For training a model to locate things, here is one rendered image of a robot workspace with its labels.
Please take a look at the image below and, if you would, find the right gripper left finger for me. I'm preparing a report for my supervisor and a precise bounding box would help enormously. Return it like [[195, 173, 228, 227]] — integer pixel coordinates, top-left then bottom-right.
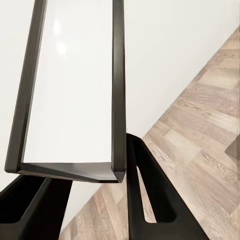
[[0, 174, 73, 240]]

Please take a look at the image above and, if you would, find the hardback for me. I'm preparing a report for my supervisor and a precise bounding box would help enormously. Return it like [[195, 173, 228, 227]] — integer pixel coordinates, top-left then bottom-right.
[[4, 0, 127, 184]]

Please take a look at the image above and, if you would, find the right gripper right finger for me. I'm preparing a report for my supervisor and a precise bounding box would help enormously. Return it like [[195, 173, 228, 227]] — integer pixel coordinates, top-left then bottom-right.
[[125, 133, 210, 240]]

